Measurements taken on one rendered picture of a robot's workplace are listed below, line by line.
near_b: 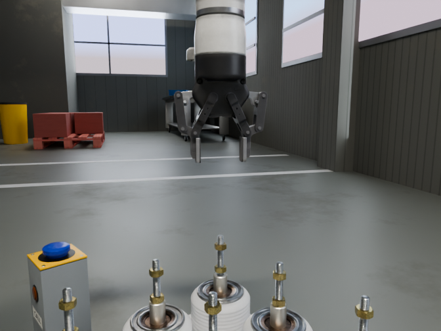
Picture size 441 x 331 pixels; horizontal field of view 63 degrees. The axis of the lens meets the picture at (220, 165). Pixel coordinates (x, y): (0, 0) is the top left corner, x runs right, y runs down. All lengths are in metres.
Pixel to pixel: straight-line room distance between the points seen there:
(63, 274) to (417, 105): 2.47
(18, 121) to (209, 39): 5.71
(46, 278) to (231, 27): 0.45
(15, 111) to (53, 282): 5.58
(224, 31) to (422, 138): 2.29
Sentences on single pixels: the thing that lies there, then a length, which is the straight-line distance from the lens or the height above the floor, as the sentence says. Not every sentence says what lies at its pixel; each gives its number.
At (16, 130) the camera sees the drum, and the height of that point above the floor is 0.21.
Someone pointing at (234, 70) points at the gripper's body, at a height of 0.59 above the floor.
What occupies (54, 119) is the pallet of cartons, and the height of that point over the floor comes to 0.38.
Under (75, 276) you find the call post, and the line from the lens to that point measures 0.62.
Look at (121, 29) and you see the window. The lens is 8.50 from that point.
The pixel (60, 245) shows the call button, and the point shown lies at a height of 0.33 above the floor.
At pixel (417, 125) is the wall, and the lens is 2.74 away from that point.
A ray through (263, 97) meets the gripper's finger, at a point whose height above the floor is 0.56.
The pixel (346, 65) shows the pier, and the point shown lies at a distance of 3.22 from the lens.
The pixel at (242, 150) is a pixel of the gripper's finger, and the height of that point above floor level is 0.48.
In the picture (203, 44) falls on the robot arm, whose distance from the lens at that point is 0.52.
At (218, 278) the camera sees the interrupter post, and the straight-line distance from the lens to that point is 0.59.
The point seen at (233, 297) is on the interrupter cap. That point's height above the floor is 0.25.
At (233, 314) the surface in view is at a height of 0.24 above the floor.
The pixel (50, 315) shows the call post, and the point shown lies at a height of 0.24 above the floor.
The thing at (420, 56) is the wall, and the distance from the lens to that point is 2.78.
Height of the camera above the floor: 0.55
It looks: 9 degrees down
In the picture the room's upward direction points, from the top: straight up
